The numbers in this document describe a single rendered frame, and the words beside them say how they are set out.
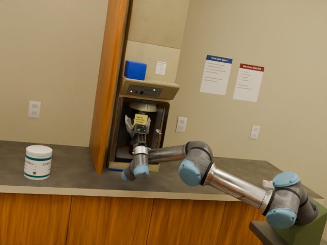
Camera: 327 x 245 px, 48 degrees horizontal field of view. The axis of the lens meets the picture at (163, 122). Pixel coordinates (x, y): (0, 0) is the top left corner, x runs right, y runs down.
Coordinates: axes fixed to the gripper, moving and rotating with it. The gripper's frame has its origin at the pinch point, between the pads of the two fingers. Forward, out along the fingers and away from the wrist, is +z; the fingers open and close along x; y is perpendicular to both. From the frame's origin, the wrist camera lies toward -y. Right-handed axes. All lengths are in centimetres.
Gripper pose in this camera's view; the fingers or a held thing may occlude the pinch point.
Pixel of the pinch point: (137, 117)
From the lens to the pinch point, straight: 203.2
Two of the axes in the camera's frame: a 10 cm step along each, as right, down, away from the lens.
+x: -9.5, -0.9, -3.1
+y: 3.1, -5.0, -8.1
